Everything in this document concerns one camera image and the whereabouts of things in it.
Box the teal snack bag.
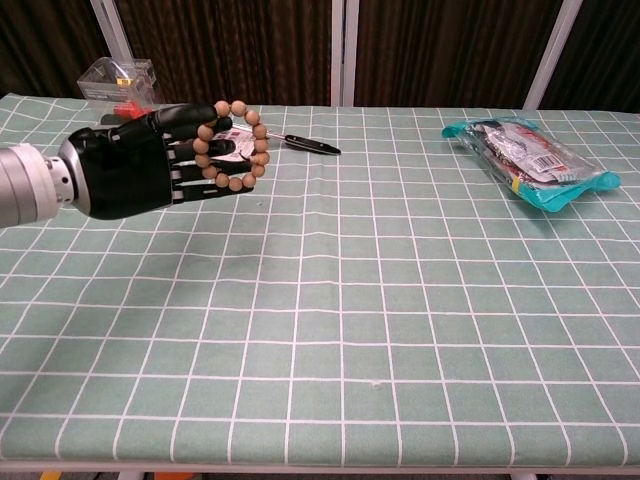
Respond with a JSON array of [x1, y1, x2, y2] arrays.
[[441, 117, 622, 214]]

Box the metal ladle with black handle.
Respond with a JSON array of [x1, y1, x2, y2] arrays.
[[232, 123, 342, 156]]

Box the clear plastic box, red contents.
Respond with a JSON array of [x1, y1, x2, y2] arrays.
[[77, 57, 164, 117]]

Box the upright aluminium partition post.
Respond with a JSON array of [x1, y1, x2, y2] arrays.
[[330, 0, 359, 107]]

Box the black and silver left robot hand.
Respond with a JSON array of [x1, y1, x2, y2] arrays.
[[58, 103, 236, 221]]

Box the red white calculator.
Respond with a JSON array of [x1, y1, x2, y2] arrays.
[[209, 123, 259, 167]]

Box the wooden bead bracelet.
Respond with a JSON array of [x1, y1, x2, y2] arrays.
[[192, 99, 271, 195]]

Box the slanted aluminium partition post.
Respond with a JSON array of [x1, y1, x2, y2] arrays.
[[89, 0, 135, 62], [522, 0, 585, 111]]

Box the green checked tablecloth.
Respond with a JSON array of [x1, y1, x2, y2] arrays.
[[0, 94, 640, 474]]

